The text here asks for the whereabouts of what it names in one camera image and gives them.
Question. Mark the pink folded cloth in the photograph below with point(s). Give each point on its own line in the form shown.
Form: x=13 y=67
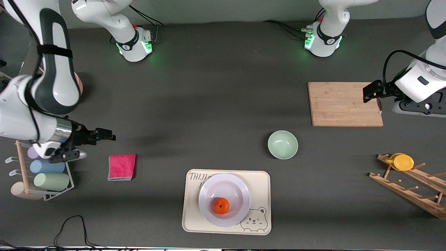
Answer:
x=122 y=166

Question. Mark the light green bowl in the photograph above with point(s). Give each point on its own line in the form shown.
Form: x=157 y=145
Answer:
x=283 y=144

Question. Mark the orange mandarin fruit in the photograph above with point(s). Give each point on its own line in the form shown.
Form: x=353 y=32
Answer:
x=221 y=205

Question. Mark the beige cup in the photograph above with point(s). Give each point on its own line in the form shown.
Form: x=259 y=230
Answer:
x=17 y=191

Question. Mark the pink bowl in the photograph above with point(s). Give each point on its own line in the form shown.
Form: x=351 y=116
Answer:
x=80 y=85

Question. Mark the yellow cup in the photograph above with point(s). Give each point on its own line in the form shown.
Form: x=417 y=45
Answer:
x=403 y=162

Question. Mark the white round plate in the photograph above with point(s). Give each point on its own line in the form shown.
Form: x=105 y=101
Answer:
x=223 y=186

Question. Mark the cream tray with bear print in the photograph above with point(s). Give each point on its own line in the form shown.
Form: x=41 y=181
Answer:
x=259 y=188

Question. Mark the pale green cup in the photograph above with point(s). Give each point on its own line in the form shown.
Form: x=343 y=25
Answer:
x=52 y=181

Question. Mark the wooden cutting board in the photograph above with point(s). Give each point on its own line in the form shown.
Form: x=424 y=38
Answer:
x=341 y=104

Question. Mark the blue cup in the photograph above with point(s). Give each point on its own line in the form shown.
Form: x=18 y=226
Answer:
x=47 y=166

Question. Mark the purple cup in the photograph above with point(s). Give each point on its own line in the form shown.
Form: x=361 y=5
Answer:
x=33 y=153

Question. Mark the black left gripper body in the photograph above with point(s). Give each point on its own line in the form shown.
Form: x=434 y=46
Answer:
x=389 y=90

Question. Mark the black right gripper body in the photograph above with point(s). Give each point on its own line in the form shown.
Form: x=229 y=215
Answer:
x=80 y=135

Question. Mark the wooden peg drying rack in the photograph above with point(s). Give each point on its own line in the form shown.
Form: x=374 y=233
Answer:
x=411 y=195

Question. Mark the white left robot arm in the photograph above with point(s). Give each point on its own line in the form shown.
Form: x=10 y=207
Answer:
x=421 y=83

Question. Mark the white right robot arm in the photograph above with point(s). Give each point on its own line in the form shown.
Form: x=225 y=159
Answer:
x=55 y=80

